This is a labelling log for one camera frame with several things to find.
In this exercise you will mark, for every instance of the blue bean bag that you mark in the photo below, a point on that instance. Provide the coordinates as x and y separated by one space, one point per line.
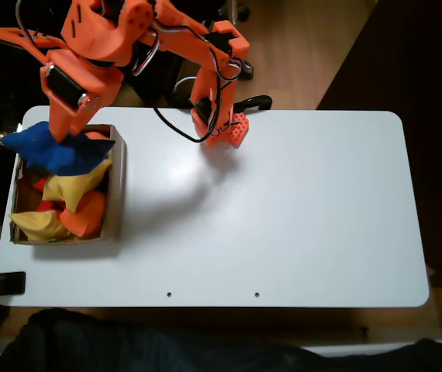
50 151

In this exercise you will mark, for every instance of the red bean bag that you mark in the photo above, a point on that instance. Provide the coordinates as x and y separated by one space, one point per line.
40 183

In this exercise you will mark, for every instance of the large yellow bean bag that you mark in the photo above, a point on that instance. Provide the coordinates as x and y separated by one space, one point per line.
73 190

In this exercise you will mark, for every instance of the cardboard box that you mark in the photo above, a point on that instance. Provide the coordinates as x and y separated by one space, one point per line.
116 186

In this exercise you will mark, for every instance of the large orange bean bag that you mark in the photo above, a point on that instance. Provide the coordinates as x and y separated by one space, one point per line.
85 217

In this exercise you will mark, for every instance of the flat yellow bean bag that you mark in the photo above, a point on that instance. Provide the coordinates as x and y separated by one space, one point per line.
39 226

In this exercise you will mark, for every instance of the metal office chair base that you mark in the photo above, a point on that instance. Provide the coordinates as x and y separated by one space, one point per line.
238 9

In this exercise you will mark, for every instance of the person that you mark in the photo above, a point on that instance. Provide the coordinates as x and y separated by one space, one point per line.
128 345

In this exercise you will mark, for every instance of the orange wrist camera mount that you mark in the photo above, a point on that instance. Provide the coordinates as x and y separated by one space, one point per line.
19 38

